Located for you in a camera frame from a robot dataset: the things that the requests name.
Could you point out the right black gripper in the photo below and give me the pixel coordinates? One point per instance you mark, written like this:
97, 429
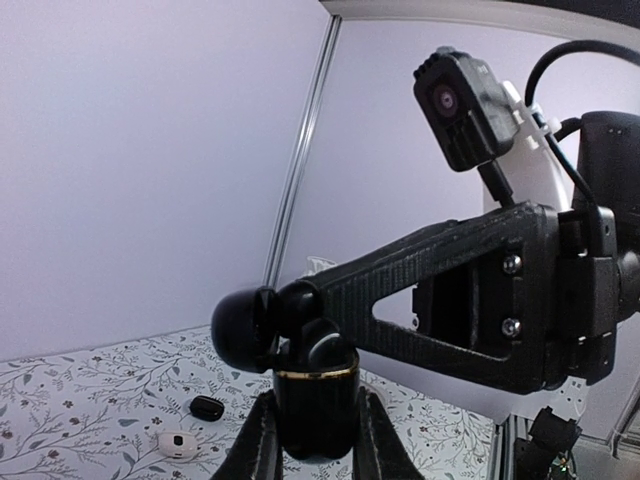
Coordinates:
517, 299

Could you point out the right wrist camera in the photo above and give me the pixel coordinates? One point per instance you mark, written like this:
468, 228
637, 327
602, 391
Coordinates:
483, 124

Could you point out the floral table mat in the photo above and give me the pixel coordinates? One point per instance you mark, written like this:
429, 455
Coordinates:
96, 414

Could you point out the round white earbud case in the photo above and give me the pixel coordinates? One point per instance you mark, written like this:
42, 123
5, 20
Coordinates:
177, 445

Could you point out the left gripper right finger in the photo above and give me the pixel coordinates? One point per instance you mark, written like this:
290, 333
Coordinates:
378, 452

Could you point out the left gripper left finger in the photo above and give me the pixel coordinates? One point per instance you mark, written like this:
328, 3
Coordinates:
256, 452

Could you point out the black earbud charging case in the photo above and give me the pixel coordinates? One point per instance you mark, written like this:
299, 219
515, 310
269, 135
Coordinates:
315, 370

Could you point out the right metal frame post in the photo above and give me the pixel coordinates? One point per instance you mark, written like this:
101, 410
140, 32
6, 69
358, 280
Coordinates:
300, 152

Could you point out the small black earbud case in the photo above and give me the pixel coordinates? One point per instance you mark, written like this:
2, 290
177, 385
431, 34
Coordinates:
206, 408

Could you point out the white ribbed vase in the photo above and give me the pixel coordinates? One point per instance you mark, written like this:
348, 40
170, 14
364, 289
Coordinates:
315, 265

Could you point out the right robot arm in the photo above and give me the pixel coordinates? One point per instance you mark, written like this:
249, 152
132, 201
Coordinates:
608, 178

